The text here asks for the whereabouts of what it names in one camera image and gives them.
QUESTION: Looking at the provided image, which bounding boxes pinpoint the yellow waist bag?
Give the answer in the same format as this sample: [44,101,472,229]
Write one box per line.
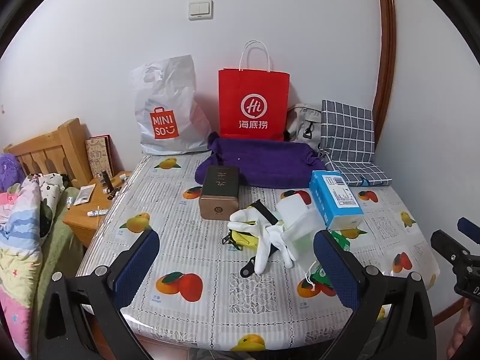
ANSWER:
[223,199,282,279]

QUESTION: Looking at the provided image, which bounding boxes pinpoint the white black-print cloth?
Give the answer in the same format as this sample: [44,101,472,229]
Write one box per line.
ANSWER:
[22,172,69,241]

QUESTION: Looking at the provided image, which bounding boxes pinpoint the dark green tin box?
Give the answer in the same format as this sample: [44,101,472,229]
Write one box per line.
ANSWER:
[199,165,241,220]

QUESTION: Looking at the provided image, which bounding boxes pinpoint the colourful quilt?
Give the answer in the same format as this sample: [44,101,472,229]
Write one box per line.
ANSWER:
[0,182,44,360]

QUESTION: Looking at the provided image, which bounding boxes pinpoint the green fruit print packet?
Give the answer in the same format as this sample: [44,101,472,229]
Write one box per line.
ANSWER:
[307,230,352,290]

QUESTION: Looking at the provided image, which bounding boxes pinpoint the purple fabric storage bin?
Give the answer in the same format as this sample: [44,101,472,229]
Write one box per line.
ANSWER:
[194,132,327,189]

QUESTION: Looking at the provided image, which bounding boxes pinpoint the wooden headboard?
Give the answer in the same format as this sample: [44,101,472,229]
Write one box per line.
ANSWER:
[4,118,94,188]

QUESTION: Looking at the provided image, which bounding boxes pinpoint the person's right hand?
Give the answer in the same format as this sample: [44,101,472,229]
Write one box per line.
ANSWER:
[448,298,475,359]

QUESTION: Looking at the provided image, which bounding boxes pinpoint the patterned book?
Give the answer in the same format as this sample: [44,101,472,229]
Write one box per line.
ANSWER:
[85,134,115,181]

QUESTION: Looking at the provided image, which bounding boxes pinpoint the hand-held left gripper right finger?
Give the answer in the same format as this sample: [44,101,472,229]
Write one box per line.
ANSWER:
[314,229,440,360]

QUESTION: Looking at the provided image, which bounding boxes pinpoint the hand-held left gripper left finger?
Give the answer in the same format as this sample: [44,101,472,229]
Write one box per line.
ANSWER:
[37,228,161,360]

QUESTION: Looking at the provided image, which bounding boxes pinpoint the white plastic shopping bag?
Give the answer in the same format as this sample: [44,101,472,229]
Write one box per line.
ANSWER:
[131,55,212,156]

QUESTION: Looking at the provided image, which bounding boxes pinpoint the red paper bag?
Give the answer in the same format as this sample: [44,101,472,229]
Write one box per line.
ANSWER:
[218,40,290,142]

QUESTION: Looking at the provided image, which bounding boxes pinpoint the blue tissue pack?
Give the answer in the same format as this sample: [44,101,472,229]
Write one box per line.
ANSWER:
[309,170,365,230]

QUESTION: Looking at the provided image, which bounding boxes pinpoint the purple fluffy toy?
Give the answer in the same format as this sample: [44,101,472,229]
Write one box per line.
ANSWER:
[0,153,24,192]

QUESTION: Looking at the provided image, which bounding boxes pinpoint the grey backpack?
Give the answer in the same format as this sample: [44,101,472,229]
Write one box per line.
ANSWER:
[286,103,323,149]

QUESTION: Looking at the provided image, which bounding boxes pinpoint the green bed sheet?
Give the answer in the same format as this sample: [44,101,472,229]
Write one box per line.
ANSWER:
[32,185,85,308]

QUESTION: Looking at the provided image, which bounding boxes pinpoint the grey checked fabric bag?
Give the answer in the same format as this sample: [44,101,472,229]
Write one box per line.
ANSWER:
[319,100,392,187]

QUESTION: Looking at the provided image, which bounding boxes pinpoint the white light switch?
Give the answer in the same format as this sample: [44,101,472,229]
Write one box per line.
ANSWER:
[189,0,214,20]

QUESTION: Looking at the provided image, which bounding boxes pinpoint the fruit print tablecloth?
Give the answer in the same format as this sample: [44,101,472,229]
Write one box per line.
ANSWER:
[75,154,440,351]

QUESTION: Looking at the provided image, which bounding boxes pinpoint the brown wooden door frame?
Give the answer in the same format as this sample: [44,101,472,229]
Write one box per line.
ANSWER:
[373,0,469,327]

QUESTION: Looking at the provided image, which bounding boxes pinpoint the wooden nightstand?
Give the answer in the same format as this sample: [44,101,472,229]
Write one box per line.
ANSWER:
[63,170,132,248]

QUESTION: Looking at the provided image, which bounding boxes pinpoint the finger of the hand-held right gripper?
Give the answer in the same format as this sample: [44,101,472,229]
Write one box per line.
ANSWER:
[430,230,474,269]
[457,217,480,242]

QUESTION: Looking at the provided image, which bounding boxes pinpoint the white flat packet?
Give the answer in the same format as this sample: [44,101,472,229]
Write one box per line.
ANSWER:
[73,186,96,206]

